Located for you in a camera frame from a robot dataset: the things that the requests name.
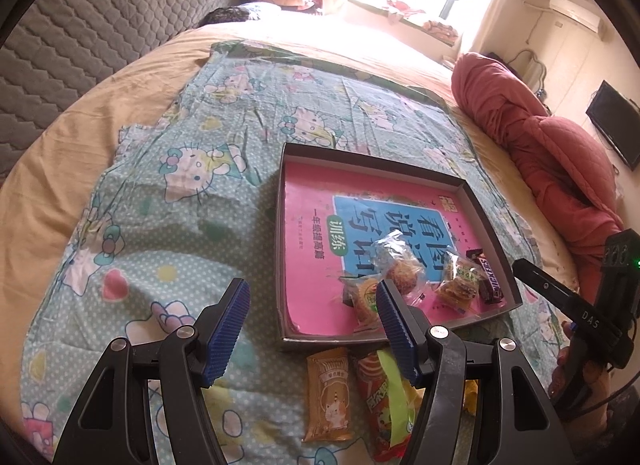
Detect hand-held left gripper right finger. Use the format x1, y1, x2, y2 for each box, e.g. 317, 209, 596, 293
376, 279, 576, 465

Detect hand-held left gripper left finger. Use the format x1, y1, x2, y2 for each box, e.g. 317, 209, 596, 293
52, 279, 251, 465

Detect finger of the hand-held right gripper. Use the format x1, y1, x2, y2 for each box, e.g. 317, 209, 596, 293
511, 259, 626, 346

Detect small mooncake packet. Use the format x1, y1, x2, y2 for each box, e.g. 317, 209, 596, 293
340, 275, 388, 333

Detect green snack packet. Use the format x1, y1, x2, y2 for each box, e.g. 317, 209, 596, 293
376, 349, 423, 451

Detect brown chocolate bar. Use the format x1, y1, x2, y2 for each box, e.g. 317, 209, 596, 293
465, 247, 503, 305

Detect red snack packet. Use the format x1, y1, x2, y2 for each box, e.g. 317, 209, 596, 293
350, 350, 426, 463

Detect round pastry clear packet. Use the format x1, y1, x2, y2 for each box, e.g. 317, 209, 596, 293
372, 229, 428, 303

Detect green label pastry packet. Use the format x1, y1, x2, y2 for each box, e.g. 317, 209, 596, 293
432, 250, 481, 316

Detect orange hamster snack packet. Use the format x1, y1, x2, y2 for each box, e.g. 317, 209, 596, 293
301, 346, 355, 443

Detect yellow snack packet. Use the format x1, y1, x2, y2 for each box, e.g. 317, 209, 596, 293
462, 379, 480, 416

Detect grey cardboard box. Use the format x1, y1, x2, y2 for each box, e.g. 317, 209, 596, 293
274, 142, 524, 352

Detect person's right hand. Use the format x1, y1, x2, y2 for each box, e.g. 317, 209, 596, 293
547, 322, 611, 426

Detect pink book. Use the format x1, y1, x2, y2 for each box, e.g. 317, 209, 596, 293
285, 158, 516, 336

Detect red quilt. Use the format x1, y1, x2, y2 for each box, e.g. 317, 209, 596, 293
451, 52, 626, 291

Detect black television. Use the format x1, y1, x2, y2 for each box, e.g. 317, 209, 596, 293
586, 79, 640, 171

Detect cartoon cat printed blanket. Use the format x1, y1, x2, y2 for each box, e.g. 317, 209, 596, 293
30, 38, 566, 465

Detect beige bed sheet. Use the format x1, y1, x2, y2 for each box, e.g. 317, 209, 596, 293
0, 10, 581, 296

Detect white air conditioner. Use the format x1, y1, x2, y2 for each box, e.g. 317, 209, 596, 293
547, 0, 601, 34

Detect clothes on windowsill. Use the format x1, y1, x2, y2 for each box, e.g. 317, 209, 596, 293
382, 0, 461, 46

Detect dark patterned pillow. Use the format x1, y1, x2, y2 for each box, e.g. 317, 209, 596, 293
202, 2, 281, 27

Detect grey quilted headboard cover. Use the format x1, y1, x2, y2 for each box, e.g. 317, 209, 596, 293
0, 0, 248, 186

